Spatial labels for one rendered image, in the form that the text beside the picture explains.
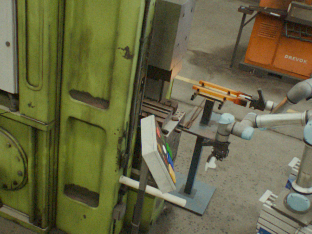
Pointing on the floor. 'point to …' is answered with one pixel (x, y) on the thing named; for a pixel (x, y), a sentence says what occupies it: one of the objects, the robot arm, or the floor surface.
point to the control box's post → (139, 202)
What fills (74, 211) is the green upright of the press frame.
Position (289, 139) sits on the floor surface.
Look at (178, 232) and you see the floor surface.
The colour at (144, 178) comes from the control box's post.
